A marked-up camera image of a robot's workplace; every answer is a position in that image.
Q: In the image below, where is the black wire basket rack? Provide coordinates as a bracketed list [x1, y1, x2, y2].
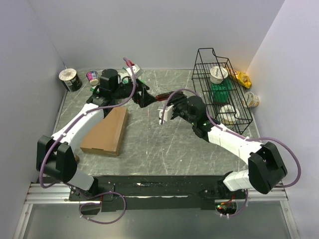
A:
[191, 48, 253, 134]

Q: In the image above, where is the purple small yogurt cup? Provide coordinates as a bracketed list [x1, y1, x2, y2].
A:
[86, 71, 99, 86]

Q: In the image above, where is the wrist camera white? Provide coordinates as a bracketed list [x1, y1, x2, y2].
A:
[125, 64, 144, 78]
[157, 105, 174, 124]

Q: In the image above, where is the yellow chips bag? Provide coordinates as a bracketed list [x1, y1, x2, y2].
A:
[225, 67, 251, 89]

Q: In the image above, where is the green white chips bag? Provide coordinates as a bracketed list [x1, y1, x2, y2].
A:
[89, 66, 147, 93]

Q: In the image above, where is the white yogurt cup in rack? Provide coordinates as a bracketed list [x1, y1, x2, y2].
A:
[210, 66, 228, 85]

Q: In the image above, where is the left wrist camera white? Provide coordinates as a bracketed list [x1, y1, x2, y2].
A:
[125, 64, 144, 78]

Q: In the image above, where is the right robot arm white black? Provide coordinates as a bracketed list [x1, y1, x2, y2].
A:
[159, 92, 288, 199]

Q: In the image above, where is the yellow white yogurt cup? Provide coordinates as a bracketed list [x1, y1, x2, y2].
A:
[242, 92, 260, 108]

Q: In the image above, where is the black can white lid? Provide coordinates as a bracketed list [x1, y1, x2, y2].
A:
[58, 68, 82, 92]

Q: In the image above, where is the brown cardboard express box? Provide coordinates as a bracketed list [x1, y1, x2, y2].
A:
[80, 107, 129, 156]

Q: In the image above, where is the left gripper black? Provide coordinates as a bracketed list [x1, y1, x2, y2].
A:
[112, 76, 158, 108]

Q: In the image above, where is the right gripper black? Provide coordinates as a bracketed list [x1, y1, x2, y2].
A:
[166, 91, 196, 125]

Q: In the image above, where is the aluminium rail frame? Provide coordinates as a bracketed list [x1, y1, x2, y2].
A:
[13, 183, 300, 239]

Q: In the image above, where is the purple cable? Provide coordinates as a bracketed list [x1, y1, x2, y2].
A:
[39, 57, 138, 224]
[160, 89, 302, 218]

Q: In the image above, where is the green lidded container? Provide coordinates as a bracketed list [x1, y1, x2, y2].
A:
[211, 80, 233, 105]

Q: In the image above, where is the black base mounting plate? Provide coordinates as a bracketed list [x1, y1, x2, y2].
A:
[69, 175, 246, 212]

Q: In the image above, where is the white cup in rack front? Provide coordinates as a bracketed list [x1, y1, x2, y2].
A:
[218, 105, 240, 125]

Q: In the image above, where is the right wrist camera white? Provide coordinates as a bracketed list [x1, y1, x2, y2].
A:
[157, 105, 174, 124]

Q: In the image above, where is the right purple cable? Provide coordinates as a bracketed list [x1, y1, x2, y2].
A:
[160, 89, 302, 218]

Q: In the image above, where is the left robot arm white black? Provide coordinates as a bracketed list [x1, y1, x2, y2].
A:
[36, 65, 156, 200]

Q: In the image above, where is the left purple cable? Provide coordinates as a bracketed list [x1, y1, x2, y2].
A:
[39, 57, 138, 224]

